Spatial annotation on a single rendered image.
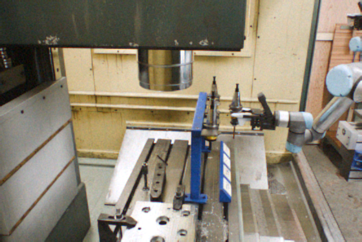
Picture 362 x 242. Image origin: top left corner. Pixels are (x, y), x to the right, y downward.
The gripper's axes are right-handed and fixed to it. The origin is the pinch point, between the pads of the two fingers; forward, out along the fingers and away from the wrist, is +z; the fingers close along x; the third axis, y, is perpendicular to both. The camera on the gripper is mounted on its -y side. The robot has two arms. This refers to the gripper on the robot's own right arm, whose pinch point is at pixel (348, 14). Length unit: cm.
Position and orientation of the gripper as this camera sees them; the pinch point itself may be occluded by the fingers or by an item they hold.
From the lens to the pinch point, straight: 219.7
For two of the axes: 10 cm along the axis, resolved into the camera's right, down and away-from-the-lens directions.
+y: 1.3, 9.0, 4.1
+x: 9.7, -2.1, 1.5
